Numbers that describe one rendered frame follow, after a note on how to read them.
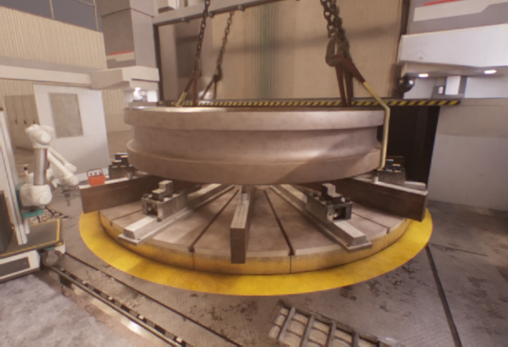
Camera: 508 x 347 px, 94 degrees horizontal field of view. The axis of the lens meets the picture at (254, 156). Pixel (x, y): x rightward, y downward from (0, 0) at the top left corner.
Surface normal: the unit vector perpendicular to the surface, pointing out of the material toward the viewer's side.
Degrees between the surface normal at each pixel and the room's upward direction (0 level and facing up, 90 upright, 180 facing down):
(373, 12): 90
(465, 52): 90
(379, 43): 90
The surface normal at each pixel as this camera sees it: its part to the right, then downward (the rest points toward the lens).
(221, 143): -0.18, 0.21
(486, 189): -0.47, 0.18
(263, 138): 0.04, 0.21
